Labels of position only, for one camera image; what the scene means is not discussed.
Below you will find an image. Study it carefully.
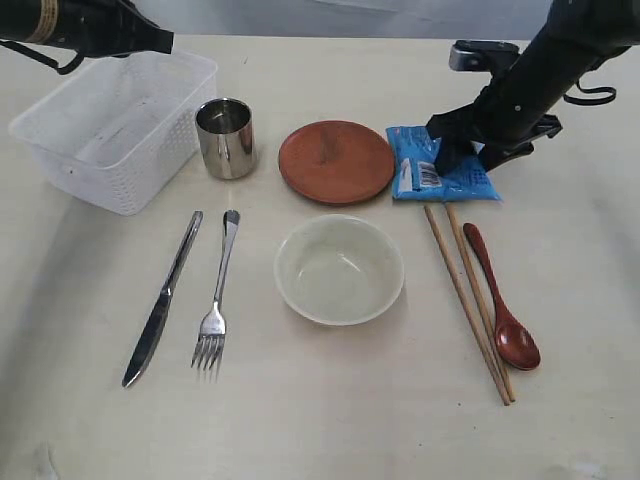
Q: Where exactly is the reddish brown wooden spoon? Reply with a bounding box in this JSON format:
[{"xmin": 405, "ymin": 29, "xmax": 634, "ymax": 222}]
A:
[{"xmin": 463, "ymin": 223, "xmax": 541, "ymax": 371}]

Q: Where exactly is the silver metal spoon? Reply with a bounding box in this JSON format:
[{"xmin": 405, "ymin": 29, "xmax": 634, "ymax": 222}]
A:
[{"xmin": 191, "ymin": 210, "xmax": 241, "ymax": 376}]

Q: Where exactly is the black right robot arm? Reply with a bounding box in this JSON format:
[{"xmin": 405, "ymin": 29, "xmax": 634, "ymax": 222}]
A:
[{"xmin": 472, "ymin": 0, "xmax": 639, "ymax": 171}]

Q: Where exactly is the stainless steel cup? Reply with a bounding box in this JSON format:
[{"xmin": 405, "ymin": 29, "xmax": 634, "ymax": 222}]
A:
[{"xmin": 195, "ymin": 98, "xmax": 257, "ymax": 180}]

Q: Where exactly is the white ceramic bowl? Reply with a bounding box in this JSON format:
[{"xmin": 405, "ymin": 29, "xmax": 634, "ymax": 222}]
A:
[{"xmin": 273, "ymin": 214, "xmax": 405, "ymax": 327}]

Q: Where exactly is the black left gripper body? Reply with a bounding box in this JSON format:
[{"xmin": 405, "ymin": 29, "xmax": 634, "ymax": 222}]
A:
[{"xmin": 54, "ymin": 1, "xmax": 144, "ymax": 58}]

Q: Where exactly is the brown round plate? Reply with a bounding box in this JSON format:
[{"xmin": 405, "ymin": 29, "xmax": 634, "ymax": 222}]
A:
[{"xmin": 278, "ymin": 120, "xmax": 395, "ymax": 206}]

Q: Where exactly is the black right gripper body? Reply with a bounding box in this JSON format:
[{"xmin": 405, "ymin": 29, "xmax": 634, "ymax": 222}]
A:
[{"xmin": 473, "ymin": 79, "xmax": 563, "ymax": 154}]

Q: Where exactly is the silver metal knife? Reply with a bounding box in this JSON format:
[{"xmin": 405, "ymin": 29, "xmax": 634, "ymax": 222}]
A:
[{"xmin": 121, "ymin": 210, "xmax": 203, "ymax": 389}]

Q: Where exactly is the blue chips bag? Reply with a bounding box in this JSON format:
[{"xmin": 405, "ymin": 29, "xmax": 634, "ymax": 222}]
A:
[{"xmin": 386, "ymin": 126, "xmax": 502, "ymax": 202}]

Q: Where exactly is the white woven plastic basket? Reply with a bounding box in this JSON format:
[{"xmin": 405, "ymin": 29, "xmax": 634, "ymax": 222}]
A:
[{"xmin": 9, "ymin": 50, "xmax": 218, "ymax": 216}]

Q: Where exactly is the wooden chopstick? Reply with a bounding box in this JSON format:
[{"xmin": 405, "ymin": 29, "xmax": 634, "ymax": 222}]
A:
[
  {"xmin": 445, "ymin": 203, "xmax": 516, "ymax": 403},
  {"xmin": 423, "ymin": 204, "xmax": 511, "ymax": 406}
]

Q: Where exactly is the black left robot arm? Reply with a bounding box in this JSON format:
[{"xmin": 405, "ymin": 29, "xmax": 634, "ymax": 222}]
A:
[{"xmin": 1, "ymin": 0, "xmax": 174, "ymax": 75}]

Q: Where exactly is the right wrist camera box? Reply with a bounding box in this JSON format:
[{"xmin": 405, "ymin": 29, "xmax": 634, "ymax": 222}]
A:
[{"xmin": 449, "ymin": 40, "xmax": 520, "ymax": 75}]

